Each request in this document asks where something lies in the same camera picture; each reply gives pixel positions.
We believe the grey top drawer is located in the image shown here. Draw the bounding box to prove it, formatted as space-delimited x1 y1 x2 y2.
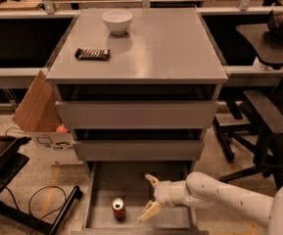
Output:
56 84 218 129

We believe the grey middle drawer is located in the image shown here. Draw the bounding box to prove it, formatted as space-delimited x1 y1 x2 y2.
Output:
73 129 204 161

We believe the white ceramic bowl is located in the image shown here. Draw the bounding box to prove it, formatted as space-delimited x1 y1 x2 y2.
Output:
102 10 132 34

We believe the brown cardboard box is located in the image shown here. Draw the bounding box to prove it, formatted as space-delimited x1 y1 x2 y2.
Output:
12 71 81 165

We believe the black floor cable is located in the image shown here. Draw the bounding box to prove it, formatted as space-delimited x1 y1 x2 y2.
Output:
27 185 69 235

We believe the red coke can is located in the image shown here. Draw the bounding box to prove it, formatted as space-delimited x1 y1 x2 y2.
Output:
112 198 126 221

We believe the black monitor stand left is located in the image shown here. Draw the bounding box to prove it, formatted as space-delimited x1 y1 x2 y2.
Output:
0 136 83 235

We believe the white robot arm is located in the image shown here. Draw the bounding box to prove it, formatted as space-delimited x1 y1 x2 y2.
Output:
138 171 283 235

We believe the orange fruit in box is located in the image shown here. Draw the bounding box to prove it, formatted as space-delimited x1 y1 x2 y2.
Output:
56 124 70 133

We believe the grey open bottom drawer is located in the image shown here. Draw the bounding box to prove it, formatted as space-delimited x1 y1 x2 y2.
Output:
71 162 209 235

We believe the black office chair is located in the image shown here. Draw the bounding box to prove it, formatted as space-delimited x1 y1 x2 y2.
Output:
212 10 283 191

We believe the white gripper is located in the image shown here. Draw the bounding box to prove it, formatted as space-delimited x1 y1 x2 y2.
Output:
138 174 193 222

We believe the grey drawer cabinet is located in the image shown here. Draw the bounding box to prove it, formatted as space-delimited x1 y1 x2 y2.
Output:
47 9 227 169

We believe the dark snack bar packet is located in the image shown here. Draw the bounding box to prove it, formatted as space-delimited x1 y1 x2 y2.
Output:
74 48 110 61

